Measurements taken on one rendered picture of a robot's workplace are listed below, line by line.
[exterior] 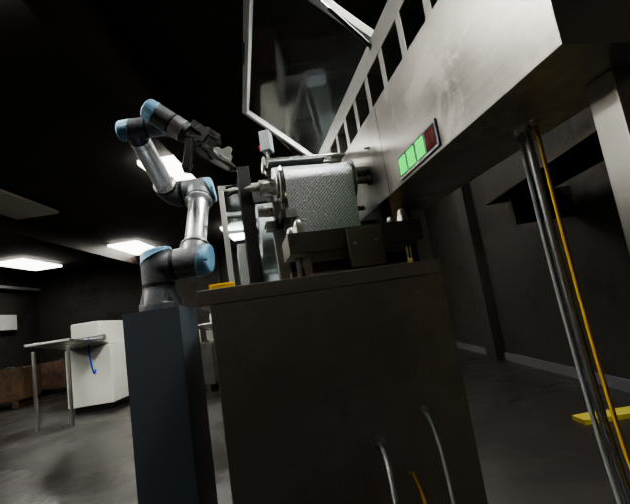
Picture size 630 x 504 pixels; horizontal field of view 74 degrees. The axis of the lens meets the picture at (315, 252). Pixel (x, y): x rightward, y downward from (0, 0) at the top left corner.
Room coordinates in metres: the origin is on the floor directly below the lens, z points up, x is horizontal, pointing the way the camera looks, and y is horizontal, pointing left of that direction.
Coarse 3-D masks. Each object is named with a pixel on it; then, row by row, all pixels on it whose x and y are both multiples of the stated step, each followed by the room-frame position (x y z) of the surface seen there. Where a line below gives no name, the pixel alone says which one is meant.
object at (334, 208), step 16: (304, 192) 1.36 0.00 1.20; (320, 192) 1.37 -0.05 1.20; (336, 192) 1.38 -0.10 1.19; (352, 192) 1.39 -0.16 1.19; (304, 208) 1.35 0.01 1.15; (320, 208) 1.36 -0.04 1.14; (336, 208) 1.38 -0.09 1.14; (352, 208) 1.39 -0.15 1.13; (304, 224) 1.35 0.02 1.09; (320, 224) 1.36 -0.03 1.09; (336, 224) 1.37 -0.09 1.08; (352, 224) 1.38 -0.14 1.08
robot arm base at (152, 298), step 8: (144, 288) 1.51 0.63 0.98; (152, 288) 1.49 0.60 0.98; (160, 288) 1.50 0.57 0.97; (168, 288) 1.52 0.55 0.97; (144, 296) 1.50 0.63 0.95; (152, 296) 1.48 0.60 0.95; (160, 296) 1.49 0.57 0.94; (168, 296) 1.51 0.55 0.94; (176, 296) 1.53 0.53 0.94; (144, 304) 1.48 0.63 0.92; (152, 304) 1.48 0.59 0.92; (160, 304) 1.48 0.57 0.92; (168, 304) 1.49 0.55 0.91; (176, 304) 1.52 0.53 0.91
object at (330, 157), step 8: (344, 152) 1.70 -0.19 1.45; (264, 160) 1.63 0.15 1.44; (272, 160) 1.64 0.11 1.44; (280, 160) 1.65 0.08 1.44; (288, 160) 1.65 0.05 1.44; (296, 160) 1.66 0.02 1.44; (304, 160) 1.68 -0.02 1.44; (312, 160) 1.69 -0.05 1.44; (320, 160) 1.71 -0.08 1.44; (328, 160) 1.76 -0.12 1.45; (336, 160) 1.77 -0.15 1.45; (264, 168) 1.66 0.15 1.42
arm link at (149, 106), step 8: (144, 104) 1.29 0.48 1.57; (152, 104) 1.30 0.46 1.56; (160, 104) 1.31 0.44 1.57; (144, 112) 1.30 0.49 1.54; (152, 112) 1.29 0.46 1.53; (160, 112) 1.30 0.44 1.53; (168, 112) 1.31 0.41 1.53; (152, 120) 1.31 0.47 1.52; (160, 120) 1.30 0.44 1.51; (168, 120) 1.30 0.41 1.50; (160, 128) 1.33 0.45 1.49
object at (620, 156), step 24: (624, 72) 0.69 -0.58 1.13; (600, 96) 0.72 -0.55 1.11; (624, 96) 0.69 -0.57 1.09; (600, 120) 0.73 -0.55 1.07; (624, 120) 0.69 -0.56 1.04; (600, 144) 0.74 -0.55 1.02; (624, 144) 0.70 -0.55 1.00; (624, 168) 0.71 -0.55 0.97; (624, 192) 0.72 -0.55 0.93; (408, 216) 1.59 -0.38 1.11; (624, 216) 0.73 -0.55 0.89
